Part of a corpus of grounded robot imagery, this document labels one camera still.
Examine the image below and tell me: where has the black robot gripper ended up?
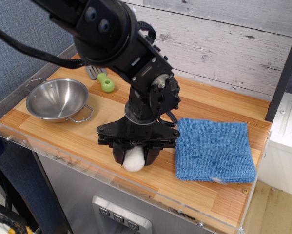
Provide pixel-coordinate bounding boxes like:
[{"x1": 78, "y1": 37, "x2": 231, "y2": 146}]
[{"x1": 97, "y1": 117, "x2": 180, "y2": 166}]

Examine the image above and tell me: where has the white sushi with black band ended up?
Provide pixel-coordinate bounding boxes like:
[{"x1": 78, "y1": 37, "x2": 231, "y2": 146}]
[{"x1": 122, "y1": 146, "x2": 145, "y2": 172}]

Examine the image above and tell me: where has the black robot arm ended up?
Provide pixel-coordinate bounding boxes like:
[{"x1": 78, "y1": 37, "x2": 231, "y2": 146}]
[{"x1": 37, "y1": 0, "x2": 180, "y2": 165}]

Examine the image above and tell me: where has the clear acrylic front guard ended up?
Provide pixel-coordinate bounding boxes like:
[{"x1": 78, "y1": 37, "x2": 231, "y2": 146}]
[{"x1": 0, "y1": 117, "x2": 273, "y2": 234}]

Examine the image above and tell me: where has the silver dispenser button panel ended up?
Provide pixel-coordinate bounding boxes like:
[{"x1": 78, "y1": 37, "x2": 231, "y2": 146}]
[{"x1": 92, "y1": 195, "x2": 153, "y2": 234}]

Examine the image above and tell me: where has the stainless steel toy cabinet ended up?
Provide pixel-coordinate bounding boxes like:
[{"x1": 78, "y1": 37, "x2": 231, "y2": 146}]
[{"x1": 37, "y1": 154, "x2": 210, "y2": 234}]

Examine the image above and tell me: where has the blue folded cloth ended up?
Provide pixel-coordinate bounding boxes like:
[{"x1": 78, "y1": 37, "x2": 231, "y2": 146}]
[{"x1": 175, "y1": 118, "x2": 256, "y2": 184}]

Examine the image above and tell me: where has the yellow object at corner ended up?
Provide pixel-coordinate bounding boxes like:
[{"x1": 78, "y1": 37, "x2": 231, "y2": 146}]
[{"x1": 7, "y1": 226, "x2": 27, "y2": 234}]

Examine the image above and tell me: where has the white ribbed side appliance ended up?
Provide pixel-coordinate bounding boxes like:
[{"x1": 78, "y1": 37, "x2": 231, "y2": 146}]
[{"x1": 258, "y1": 93, "x2": 292, "y2": 195}]

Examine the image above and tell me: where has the green handled grey spatula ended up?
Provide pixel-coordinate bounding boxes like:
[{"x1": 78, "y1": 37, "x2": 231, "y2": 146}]
[{"x1": 85, "y1": 65, "x2": 115, "y2": 93}]

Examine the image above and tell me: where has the stainless steel bowl with handles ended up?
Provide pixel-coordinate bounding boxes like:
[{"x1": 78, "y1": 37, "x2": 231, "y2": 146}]
[{"x1": 26, "y1": 78, "x2": 94, "y2": 123}]

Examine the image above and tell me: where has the black braided cable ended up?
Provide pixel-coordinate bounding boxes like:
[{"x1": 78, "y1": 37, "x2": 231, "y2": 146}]
[{"x1": 0, "y1": 17, "x2": 87, "y2": 70}]

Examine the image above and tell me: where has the dark right vertical post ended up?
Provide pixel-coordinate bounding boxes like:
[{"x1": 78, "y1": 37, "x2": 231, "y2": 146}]
[{"x1": 265, "y1": 46, "x2": 292, "y2": 122}]

